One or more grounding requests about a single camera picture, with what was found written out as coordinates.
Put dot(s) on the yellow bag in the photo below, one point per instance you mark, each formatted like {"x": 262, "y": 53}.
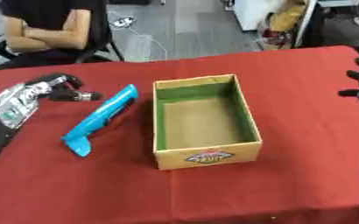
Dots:
{"x": 284, "y": 22}

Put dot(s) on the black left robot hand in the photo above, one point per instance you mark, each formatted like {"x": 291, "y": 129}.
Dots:
{"x": 62, "y": 89}

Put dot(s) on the white power strip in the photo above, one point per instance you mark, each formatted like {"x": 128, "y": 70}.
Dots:
{"x": 122, "y": 22}

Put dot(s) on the blue plastic toy tool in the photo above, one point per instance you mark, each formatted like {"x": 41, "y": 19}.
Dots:
{"x": 100, "y": 118}

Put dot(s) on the person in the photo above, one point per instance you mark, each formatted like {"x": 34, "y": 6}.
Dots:
{"x": 52, "y": 29}

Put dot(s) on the white cabinet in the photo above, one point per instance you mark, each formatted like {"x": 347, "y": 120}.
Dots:
{"x": 254, "y": 13}

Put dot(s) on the tan cardboard box green inside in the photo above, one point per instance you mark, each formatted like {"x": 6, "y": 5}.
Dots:
{"x": 204, "y": 124}

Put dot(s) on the black office chair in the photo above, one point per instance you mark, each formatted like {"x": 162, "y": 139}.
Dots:
{"x": 93, "y": 51}

